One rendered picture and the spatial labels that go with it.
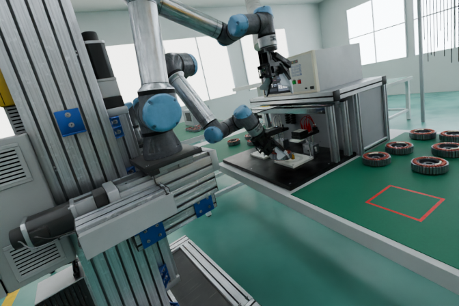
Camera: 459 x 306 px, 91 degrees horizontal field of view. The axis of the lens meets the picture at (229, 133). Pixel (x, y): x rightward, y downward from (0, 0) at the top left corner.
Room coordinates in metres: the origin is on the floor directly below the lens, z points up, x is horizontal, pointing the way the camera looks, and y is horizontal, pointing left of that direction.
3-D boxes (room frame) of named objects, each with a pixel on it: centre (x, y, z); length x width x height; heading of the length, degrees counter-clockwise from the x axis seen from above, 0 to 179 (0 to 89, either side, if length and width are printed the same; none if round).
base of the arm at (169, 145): (0.86, 0.27, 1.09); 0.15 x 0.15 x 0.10
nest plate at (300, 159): (1.16, -0.31, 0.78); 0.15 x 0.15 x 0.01; 27
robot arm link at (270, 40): (0.97, -0.24, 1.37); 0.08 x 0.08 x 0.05
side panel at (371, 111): (1.16, -0.76, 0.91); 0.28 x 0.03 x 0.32; 117
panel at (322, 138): (1.38, -0.48, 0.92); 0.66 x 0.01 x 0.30; 27
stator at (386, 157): (0.97, -0.64, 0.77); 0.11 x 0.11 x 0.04
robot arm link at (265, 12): (0.97, -0.23, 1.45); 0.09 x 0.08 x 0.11; 117
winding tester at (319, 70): (1.40, -0.55, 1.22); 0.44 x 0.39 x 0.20; 27
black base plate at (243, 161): (1.27, -0.27, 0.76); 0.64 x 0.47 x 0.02; 27
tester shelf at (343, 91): (1.41, -0.54, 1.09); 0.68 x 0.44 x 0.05; 27
